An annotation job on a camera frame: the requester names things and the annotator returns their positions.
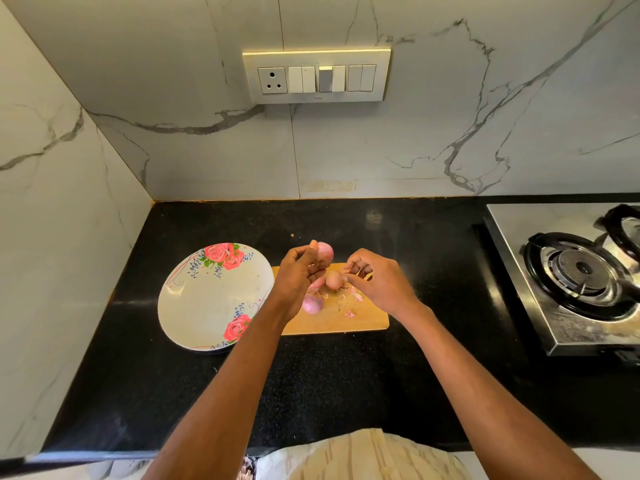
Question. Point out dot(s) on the person's right hand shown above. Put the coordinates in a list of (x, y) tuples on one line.
[(388, 285)]

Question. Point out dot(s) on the white wall switch panel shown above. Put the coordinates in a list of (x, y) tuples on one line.
[(315, 77)]

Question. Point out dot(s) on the person's left forearm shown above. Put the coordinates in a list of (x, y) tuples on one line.
[(220, 410)]

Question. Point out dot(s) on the beige striped garment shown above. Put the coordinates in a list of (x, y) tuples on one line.
[(365, 460)]

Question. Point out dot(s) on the pile of onion peels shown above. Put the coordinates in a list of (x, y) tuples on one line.
[(354, 295)]

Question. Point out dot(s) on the white floral plate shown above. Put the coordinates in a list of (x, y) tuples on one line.
[(205, 300)]

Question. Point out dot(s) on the black stone countertop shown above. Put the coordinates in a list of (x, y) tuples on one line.
[(440, 235)]

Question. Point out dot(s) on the person's right forearm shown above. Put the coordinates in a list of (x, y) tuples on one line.
[(490, 405)]

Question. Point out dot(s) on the small pink onion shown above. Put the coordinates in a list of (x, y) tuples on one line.
[(335, 280), (312, 305), (326, 252)]

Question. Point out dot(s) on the stainless steel gas stove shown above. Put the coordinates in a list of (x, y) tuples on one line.
[(508, 227)]

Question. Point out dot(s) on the black stove burner grate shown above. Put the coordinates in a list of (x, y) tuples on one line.
[(626, 230), (583, 275)]

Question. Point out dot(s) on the person's left hand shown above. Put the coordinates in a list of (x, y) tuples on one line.
[(296, 287)]

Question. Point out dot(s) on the wooden cutting board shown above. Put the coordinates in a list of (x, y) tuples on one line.
[(370, 317)]

